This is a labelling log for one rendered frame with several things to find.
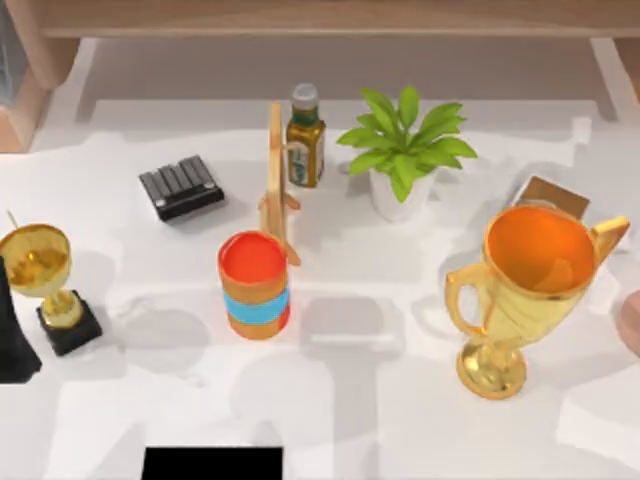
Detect wooden framed board stand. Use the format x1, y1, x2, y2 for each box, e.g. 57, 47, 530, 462
257, 102, 304, 266

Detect orange can with blue band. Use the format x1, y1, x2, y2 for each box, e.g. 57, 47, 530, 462
216, 230, 292, 342

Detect olive green bottle grey cap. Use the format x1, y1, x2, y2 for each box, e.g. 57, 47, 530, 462
285, 83, 327, 190

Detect green plant in white pot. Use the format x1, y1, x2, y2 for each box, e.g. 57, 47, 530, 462
335, 84, 480, 223

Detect black stapler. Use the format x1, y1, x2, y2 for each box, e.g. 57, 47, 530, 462
138, 155, 226, 223

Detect brown flat square coaster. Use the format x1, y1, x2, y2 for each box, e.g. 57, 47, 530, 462
509, 175, 592, 219

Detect small gold trophy black base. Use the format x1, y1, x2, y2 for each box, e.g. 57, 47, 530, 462
0, 210, 104, 358

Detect salmon-coloured rounded object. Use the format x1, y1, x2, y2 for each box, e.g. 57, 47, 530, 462
619, 288, 640, 358

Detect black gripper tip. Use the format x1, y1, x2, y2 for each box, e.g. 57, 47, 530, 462
0, 255, 43, 385

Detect wooden cupboard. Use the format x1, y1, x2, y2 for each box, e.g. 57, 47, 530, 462
0, 0, 640, 154

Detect large gold two-handled trophy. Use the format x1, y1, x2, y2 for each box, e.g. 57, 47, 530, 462
444, 201, 631, 400

